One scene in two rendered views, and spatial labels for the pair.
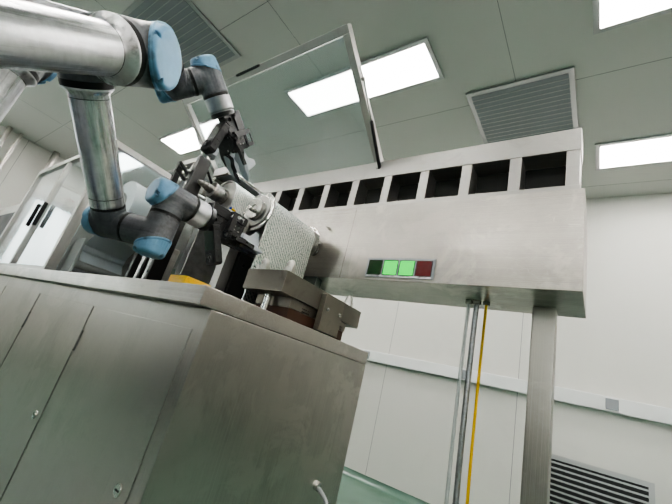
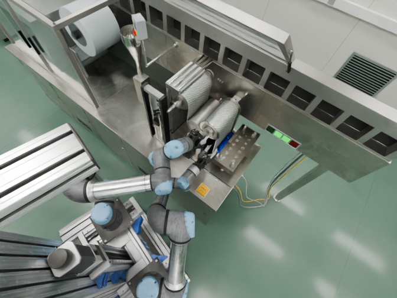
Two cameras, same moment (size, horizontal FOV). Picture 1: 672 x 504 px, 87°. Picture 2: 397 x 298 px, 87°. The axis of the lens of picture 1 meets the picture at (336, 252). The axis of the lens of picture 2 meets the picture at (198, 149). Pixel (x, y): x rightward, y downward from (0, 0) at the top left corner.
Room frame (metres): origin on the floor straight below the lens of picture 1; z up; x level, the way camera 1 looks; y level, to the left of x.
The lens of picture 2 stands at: (0.40, 0.47, 2.34)
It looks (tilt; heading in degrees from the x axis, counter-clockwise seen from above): 61 degrees down; 350
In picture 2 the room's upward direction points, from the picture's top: 10 degrees clockwise
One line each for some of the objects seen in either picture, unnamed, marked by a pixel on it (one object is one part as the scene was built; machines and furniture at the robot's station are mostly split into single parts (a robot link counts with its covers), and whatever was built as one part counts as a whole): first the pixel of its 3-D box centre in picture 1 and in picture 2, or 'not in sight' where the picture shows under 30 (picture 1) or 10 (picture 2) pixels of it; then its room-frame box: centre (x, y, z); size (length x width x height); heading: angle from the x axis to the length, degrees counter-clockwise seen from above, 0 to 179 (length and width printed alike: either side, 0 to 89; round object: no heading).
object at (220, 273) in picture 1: (222, 260); (198, 146); (1.12, 0.34, 1.05); 0.06 x 0.05 x 0.31; 141
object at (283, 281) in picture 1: (307, 300); (237, 148); (1.14, 0.05, 1.00); 0.40 x 0.16 x 0.06; 141
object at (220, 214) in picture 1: (222, 225); (201, 161); (0.97, 0.34, 1.12); 0.12 x 0.08 x 0.09; 141
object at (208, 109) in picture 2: not in sight; (205, 116); (1.30, 0.30, 1.17); 0.26 x 0.12 x 0.12; 141
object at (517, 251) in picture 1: (238, 253); (176, 45); (1.88, 0.51, 1.29); 3.10 x 0.28 x 0.30; 51
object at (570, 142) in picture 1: (244, 204); (168, 14); (1.82, 0.56, 1.55); 3.08 x 0.08 x 0.23; 51
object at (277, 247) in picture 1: (282, 262); (224, 135); (1.18, 0.17, 1.11); 0.23 x 0.01 x 0.18; 141
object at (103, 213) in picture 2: not in sight; (103, 213); (0.68, 0.94, 0.98); 0.13 x 0.12 x 0.14; 7
